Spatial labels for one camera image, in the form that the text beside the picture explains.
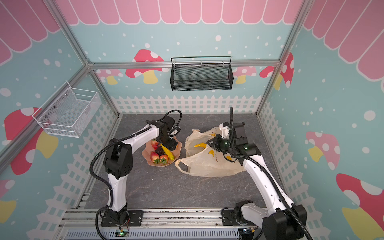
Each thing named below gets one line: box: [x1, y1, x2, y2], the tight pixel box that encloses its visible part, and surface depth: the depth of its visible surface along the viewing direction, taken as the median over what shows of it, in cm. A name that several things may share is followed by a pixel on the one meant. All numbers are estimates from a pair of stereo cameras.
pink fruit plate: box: [141, 136, 183, 167], surface depth 94 cm
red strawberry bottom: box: [159, 154, 169, 162], surface depth 91 cm
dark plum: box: [155, 146, 165, 156], surface depth 96 cm
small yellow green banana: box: [160, 143, 175, 161], surface depth 96 cm
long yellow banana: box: [194, 142, 208, 149], surface depth 102 cm
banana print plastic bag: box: [174, 126, 247, 178], surface depth 77 cm
